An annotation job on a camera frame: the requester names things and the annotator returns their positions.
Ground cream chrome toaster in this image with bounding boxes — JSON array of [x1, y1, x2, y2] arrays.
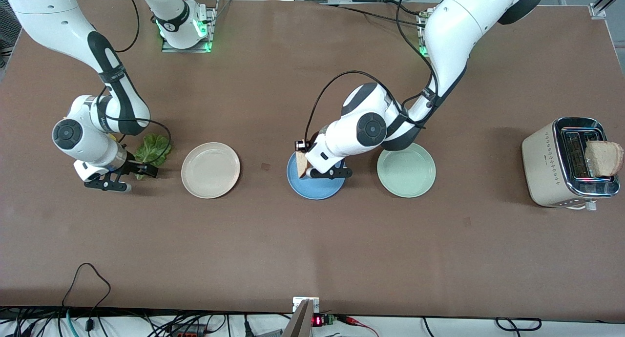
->
[[521, 117, 621, 211]]

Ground light green round plate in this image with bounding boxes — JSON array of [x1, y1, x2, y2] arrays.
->
[[376, 143, 437, 198]]

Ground black base cable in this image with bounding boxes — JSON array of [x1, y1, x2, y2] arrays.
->
[[385, 0, 426, 16], [320, 3, 426, 28]]

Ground black white checkered fabric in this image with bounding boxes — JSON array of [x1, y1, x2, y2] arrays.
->
[[0, 0, 22, 69]]

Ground blue round plate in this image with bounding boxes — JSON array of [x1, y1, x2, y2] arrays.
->
[[287, 150, 347, 200]]

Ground thin black looped cable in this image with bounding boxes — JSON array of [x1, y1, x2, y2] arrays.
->
[[61, 263, 112, 334]]

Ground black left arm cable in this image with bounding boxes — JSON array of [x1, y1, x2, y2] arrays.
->
[[304, 0, 440, 145]]

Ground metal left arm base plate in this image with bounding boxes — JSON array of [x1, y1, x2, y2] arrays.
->
[[418, 15, 429, 57]]

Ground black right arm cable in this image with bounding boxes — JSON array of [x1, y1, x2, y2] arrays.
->
[[95, 0, 172, 169]]

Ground red black clip leads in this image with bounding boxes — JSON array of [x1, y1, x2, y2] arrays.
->
[[336, 315, 379, 337]]

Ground aluminium frame profile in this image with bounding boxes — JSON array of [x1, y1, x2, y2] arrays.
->
[[588, 0, 625, 20]]

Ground coiled black cable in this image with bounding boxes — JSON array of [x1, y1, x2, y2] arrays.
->
[[496, 317, 542, 332]]

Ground beige round plate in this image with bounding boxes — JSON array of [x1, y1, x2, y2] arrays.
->
[[181, 142, 241, 199]]

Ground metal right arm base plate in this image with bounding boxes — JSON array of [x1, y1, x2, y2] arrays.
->
[[161, 5, 214, 53]]

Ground aluminium camera mount post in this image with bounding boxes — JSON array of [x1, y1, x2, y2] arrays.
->
[[292, 296, 321, 337]]

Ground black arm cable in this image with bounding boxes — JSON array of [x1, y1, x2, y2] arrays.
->
[[304, 0, 440, 145], [95, 0, 172, 169]]

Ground green lettuce leaf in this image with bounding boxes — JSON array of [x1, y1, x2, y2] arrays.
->
[[134, 133, 173, 180]]

